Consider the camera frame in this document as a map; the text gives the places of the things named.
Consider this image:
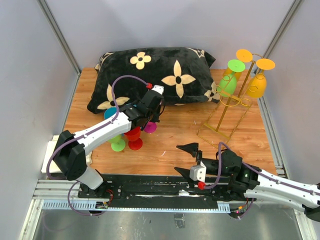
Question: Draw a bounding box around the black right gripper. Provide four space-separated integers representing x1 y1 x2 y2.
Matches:
174 142 232 188

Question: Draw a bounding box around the pink wine glass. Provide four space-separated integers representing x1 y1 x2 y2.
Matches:
143 121 157 134

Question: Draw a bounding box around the red wine glass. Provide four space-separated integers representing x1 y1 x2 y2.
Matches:
124 127 143 151

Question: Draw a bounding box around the blue wine glass front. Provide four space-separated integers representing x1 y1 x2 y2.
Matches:
103 107 119 121

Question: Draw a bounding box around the green wine glass row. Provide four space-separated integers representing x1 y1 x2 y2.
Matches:
216 59 246 97

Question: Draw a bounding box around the orange wine glass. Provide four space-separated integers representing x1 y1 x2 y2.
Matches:
246 58 276 98
222 49 253 80

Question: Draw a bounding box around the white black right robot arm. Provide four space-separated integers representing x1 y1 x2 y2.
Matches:
175 142 320 222

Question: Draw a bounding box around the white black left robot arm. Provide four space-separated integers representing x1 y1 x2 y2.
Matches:
53 85 164 198

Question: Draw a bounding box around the black floral plush pillow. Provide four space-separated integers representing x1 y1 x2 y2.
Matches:
87 47 219 114

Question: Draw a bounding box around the white folded cloth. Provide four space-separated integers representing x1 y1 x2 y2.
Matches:
41 134 93 174

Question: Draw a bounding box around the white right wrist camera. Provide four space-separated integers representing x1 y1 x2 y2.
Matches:
189 164 207 182

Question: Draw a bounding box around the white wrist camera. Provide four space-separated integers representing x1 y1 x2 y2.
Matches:
152 85 164 95
189 164 207 182

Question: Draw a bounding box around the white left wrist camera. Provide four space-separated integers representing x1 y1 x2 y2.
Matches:
152 85 164 95

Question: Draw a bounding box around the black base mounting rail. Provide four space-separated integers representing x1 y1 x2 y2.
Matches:
77 174 247 211

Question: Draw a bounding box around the gold wire glass rack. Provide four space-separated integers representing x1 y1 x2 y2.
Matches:
196 52 264 148

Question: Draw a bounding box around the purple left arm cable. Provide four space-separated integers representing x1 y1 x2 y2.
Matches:
46 75 153 217

